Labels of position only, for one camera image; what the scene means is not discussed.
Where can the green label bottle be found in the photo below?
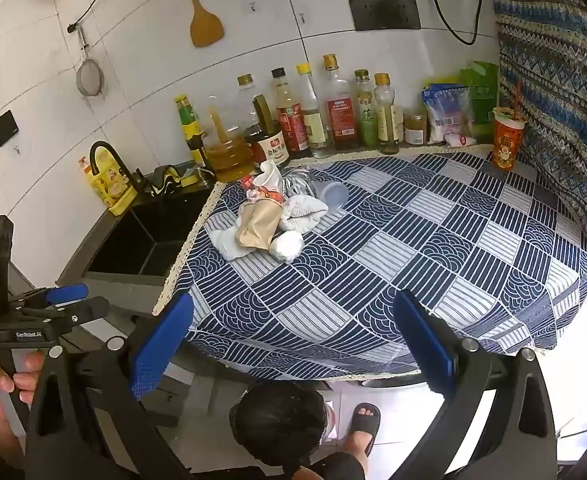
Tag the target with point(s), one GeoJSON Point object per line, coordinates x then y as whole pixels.
{"type": "Point", "coordinates": [367, 115]}

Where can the small red packet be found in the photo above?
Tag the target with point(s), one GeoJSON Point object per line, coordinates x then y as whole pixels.
{"type": "Point", "coordinates": [246, 183]}

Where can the large clear oil jug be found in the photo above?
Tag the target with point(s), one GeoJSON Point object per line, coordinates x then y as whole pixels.
{"type": "Point", "coordinates": [226, 157]}

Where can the person's foot in black sandal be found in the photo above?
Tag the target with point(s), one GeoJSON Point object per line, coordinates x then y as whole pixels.
{"type": "Point", "coordinates": [361, 440]}

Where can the brown paper bag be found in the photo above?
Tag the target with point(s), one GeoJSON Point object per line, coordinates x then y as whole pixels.
{"type": "Point", "coordinates": [258, 225]}

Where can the black kitchen sink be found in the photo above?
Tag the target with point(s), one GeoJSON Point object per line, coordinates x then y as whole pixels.
{"type": "Point", "coordinates": [138, 240]}

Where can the clear yellow-capped bottle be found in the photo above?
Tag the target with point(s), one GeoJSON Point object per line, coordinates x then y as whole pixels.
{"type": "Point", "coordinates": [316, 125]}

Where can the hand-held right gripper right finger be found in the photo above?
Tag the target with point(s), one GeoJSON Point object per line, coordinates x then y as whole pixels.
{"type": "Point", "coordinates": [426, 345]}

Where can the yellow green sponge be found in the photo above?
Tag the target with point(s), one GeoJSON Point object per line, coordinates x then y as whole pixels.
{"type": "Point", "coordinates": [191, 178]}

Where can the wooden spatula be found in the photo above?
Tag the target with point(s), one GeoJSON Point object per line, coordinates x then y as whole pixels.
{"type": "Point", "coordinates": [206, 27]}

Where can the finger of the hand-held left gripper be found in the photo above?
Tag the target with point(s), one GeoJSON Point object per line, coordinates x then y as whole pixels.
{"type": "Point", "coordinates": [68, 292]}
{"type": "Point", "coordinates": [81, 312]}

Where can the clear plastic cup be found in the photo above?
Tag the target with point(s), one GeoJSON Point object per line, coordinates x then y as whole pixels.
{"type": "Point", "coordinates": [332, 195]}

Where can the soy sauce jug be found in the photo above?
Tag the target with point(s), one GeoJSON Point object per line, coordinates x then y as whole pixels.
{"type": "Point", "coordinates": [268, 150]}

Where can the orange cup with straw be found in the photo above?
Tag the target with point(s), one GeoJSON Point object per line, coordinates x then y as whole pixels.
{"type": "Point", "coordinates": [506, 145]}

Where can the yellow dish soap bottle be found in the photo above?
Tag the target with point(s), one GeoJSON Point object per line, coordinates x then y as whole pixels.
{"type": "Point", "coordinates": [108, 185]}

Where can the metal soap pump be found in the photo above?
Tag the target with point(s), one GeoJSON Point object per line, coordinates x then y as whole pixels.
{"type": "Point", "coordinates": [203, 172]}

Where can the black bagged trash bin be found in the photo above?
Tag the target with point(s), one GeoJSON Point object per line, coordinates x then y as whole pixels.
{"type": "Point", "coordinates": [273, 420]}

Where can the dark-capped red label bottle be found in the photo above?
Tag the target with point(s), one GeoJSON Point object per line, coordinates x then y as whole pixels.
{"type": "Point", "coordinates": [293, 130]}

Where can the white tissue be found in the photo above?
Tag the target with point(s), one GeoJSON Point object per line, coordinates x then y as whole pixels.
{"type": "Point", "coordinates": [223, 242]}

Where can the black faucet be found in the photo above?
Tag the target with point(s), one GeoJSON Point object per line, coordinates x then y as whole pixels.
{"type": "Point", "coordinates": [104, 146]}

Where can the blue white checkered tablecloth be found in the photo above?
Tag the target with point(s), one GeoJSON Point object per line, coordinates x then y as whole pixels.
{"type": "Point", "coordinates": [398, 240]}

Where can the black yellow cloth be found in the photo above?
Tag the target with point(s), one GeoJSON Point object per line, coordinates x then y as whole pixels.
{"type": "Point", "coordinates": [166, 180]}

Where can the blue patterned woven cloth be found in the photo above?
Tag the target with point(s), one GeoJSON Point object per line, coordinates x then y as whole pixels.
{"type": "Point", "coordinates": [548, 60]}

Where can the small glass jar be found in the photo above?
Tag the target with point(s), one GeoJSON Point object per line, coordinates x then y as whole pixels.
{"type": "Point", "coordinates": [414, 130]}

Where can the black wall socket panel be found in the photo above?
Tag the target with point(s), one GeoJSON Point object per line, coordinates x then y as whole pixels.
{"type": "Point", "coordinates": [385, 13]}

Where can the small white pink packet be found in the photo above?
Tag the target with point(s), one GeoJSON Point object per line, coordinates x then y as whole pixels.
{"type": "Point", "coordinates": [458, 140]}

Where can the green glass bottle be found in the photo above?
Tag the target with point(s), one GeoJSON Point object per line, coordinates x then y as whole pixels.
{"type": "Point", "coordinates": [188, 125]}

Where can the olive yellow-capped bottle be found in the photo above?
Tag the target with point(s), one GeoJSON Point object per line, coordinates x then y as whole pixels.
{"type": "Point", "coordinates": [386, 120]}

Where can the gold-capped red label bottle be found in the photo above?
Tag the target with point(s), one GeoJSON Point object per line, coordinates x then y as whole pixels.
{"type": "Point", "coordinates": [341, 110]}

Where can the metal mesh strainer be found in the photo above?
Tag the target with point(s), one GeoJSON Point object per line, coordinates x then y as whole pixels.
{"type": "Point", "coordinates": [90, 80]}

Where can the orange white wrapper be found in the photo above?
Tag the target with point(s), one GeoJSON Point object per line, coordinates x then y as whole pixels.
{"type": "Point", "coordinates": [269, 194]}

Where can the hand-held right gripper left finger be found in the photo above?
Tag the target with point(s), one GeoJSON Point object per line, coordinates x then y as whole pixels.
{"type": "Point", "coordinates": [163, 345]}

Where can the white paper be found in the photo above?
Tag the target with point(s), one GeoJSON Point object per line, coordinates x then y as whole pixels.
{"type": "Point", "coordinates": [268, 174]}

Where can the white paper ball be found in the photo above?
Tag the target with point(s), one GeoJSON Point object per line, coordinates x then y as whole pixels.
{"type": "Point", "coordinates": [286, 247]}

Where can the white knitted cloth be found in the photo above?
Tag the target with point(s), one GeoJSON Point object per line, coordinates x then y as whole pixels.
{"type": "Point", "coordinates": [303, 212]}

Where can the small black wall switch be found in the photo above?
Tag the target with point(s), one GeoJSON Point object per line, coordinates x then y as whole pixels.
{"type": "Point", "coordinates": [4, 127]}

